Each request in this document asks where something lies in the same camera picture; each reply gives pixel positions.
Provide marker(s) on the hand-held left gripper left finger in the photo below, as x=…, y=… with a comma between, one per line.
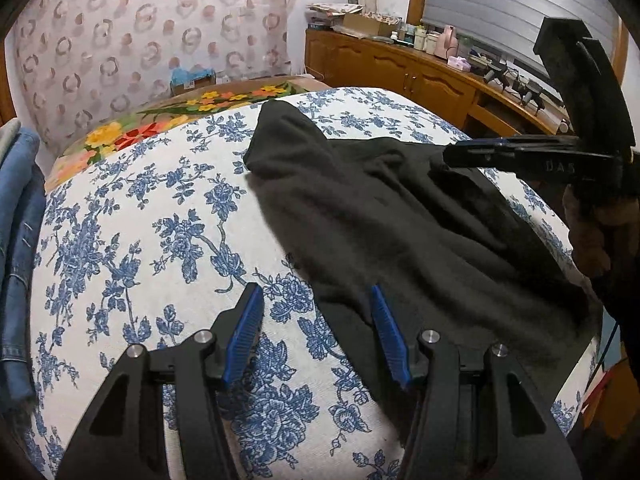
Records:
x=245, y=330

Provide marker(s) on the colourful flower blanket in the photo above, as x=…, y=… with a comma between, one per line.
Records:
x=125, y=135

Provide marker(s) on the black pants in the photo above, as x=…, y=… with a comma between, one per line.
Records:
x=400, y=220

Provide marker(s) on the folded blue jeans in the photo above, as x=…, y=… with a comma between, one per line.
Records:
x=20, y=240

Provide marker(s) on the folded grey garment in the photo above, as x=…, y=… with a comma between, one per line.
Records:
x=7, y=140

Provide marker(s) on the person's right hand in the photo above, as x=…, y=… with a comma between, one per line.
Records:
x=590, y=240

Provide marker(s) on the cardboard box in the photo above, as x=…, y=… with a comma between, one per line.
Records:
x=360, y=24

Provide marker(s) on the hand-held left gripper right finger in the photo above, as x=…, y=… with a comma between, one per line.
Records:
x=387, y=335

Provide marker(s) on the printed fabric bundle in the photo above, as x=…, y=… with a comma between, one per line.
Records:
x=332, y=9

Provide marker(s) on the white jar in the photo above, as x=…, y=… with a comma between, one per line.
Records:
x=420, y=39

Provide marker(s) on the box of blue packets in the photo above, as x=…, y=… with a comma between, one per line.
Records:
x=192, y=79

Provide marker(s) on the black device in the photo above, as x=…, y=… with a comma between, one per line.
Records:
x=530, y=92
x=495, y=71

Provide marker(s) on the small pink box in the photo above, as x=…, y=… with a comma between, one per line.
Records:
x=458, y=63

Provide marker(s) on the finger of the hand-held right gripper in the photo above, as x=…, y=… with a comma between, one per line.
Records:
x=480, y=145
x=470, y=159

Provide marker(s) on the window with grey blind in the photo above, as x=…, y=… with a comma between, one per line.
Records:
x=500, y=0

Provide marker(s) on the pink kettle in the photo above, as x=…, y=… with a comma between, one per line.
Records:
x=445, y=41

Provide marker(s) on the wooden cabinet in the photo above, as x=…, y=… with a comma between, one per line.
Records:
x=390, y=67

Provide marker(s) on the blue floral white bedsheet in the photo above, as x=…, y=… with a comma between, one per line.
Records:
x=150, y=240

